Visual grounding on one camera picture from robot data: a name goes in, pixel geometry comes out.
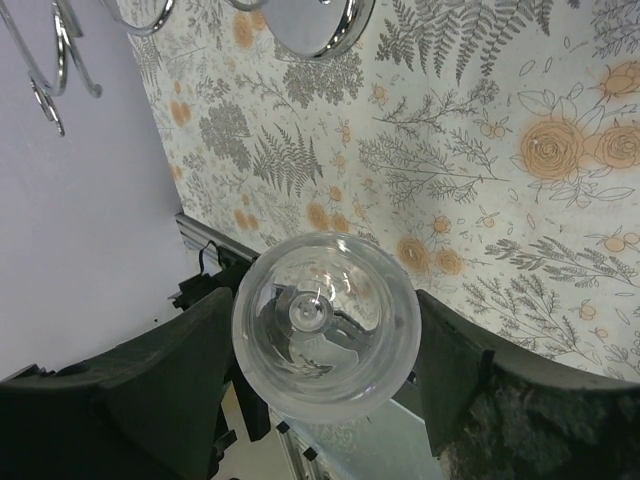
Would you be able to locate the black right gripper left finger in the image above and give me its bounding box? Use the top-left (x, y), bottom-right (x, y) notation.
top-left (1, 294), bottom-right (223, 479)

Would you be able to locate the chrome wine glass rack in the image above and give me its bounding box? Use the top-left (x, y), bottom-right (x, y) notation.
top-left (0, 0), bottom-right (376, 137)

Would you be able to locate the clear wine glass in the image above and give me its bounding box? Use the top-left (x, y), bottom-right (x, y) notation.
top-left (232, 232), bottom-right (421, 423)

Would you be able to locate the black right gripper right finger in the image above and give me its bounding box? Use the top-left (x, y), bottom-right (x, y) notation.
top-left (416, 290), bottom-right (639, 479)

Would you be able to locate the floral tablecloth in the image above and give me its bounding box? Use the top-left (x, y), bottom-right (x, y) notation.
top-left (131, 1), bottom-right (639, 382)

